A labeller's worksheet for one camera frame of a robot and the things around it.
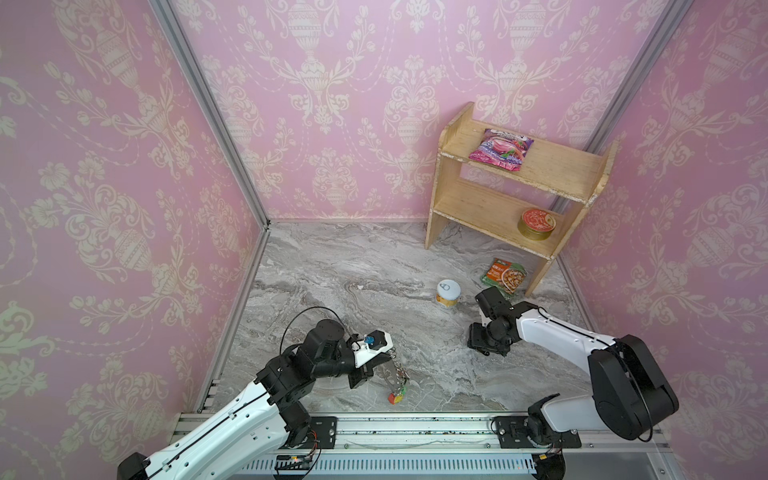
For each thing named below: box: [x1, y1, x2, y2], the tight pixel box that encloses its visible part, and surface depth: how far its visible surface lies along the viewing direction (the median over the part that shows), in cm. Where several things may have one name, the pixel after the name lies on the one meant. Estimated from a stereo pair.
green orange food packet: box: [480, 258, 528, 298], surface depth 105 cm
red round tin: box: [517, 208, 557, 241], surface depth 89 cm
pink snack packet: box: [468, 128, 534, 171], surface depth 76 cm
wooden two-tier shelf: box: [425, 102, 619, 297], surface depth 82 cm
